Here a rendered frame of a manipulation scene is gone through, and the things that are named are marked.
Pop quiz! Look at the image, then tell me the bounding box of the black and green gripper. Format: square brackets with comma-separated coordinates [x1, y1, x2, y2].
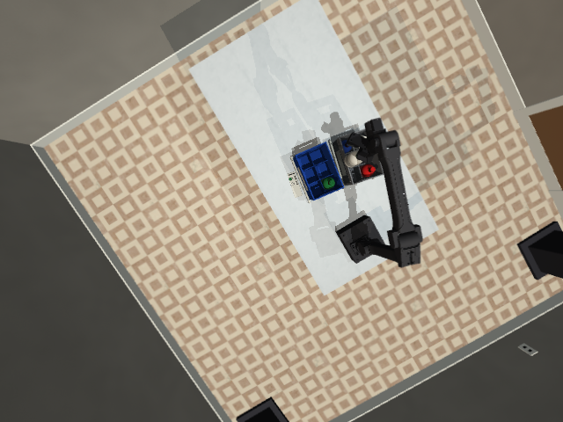
[356, 149, 375, 164]

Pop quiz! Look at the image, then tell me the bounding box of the white paper pick list strip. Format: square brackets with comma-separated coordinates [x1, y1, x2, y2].
[287, 172, 303, 198]

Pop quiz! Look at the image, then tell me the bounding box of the white bottle with grey label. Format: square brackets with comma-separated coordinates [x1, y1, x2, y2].
[344, 150, 362, 168]

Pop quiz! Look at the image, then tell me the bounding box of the blue bottle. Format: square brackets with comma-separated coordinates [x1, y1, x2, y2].
[342, 140, 352, 154]

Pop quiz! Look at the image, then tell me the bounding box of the green bottle with pale green label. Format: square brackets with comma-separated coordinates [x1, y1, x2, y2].
[321, 177, 335, 190]

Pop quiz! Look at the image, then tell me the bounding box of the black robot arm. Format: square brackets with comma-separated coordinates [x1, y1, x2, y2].
[347, 118, 423, 268]

